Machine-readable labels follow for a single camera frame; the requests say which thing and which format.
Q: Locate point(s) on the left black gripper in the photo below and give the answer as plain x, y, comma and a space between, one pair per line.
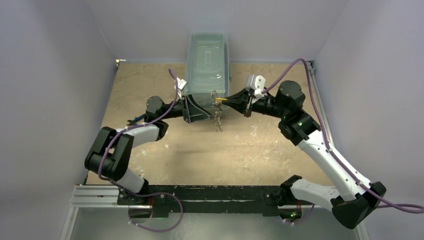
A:
196, 113

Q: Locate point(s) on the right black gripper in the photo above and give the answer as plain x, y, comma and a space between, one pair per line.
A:
247, 103

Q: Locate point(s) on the yellow key tag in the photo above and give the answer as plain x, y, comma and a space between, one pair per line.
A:
220, 100

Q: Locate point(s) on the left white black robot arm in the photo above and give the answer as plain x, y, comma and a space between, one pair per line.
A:
110, 153

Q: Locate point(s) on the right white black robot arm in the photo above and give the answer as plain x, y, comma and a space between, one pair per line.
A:
351, 197

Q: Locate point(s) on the clear plastic storage box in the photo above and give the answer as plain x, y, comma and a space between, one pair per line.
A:
207, 68

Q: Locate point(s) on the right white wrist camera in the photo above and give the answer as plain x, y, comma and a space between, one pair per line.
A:
256, 83

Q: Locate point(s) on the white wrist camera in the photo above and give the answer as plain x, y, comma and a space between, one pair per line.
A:
256, 83
181, 84

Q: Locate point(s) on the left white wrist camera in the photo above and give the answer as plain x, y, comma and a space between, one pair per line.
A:
181, 84

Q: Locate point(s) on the blue handled pliers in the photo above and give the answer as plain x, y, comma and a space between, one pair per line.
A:
137, 120

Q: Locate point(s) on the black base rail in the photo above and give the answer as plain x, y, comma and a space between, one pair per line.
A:
267, 200

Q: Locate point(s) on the aluminium frame rail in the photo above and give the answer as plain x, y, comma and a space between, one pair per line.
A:
94, 196

